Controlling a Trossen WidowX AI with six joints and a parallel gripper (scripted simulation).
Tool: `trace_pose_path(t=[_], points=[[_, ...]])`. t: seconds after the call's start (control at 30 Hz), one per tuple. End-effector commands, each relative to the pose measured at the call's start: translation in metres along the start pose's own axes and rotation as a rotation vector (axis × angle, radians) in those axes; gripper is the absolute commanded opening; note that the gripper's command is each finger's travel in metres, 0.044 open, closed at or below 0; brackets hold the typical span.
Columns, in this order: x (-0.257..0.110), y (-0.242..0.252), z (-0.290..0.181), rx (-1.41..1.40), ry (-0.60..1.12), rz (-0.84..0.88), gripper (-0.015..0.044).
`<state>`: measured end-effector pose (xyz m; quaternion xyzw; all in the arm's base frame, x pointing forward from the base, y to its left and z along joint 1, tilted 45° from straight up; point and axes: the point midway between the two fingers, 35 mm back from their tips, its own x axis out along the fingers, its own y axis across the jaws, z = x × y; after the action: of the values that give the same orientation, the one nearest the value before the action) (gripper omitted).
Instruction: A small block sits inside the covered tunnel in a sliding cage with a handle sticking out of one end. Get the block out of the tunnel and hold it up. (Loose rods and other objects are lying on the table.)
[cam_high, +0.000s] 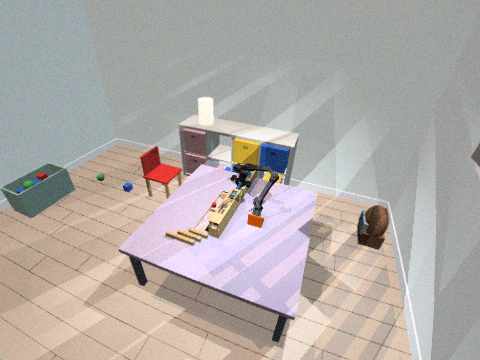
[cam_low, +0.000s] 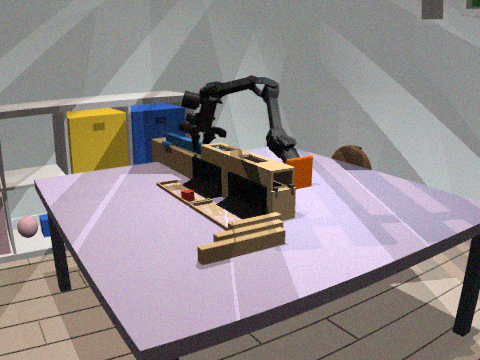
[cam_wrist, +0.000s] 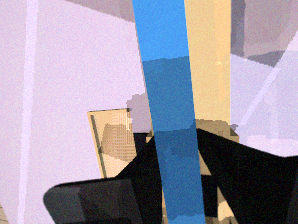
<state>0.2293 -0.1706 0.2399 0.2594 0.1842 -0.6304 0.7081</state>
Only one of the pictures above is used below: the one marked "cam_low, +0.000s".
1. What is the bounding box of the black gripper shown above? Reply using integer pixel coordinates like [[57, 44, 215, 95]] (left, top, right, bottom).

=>
[[178, 111, 227, 151]]

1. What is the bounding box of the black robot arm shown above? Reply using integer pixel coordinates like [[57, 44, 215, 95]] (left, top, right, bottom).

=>
[[181, 75, 301, 164]]

